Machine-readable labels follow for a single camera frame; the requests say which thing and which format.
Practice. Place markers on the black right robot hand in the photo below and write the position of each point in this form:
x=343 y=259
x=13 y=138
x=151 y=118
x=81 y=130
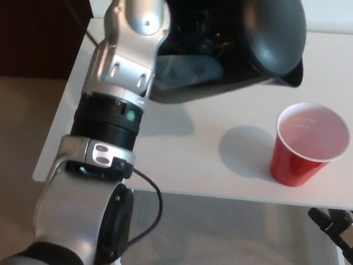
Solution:
x=343 y=232

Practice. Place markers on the white cabinet fronts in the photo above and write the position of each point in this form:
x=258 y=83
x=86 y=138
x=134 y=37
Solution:
x=328 y=15

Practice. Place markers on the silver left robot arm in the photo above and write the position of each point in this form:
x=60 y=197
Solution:
x=110 y=124

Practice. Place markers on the dark red cabinet panel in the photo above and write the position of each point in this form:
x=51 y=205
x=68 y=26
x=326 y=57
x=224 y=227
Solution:
x=36 y=36

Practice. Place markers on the red plastic cup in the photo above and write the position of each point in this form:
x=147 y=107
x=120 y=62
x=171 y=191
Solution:
x=292 y=168

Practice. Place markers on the black electric kettle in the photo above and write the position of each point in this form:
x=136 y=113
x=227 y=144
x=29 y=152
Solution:
x=248 y=41

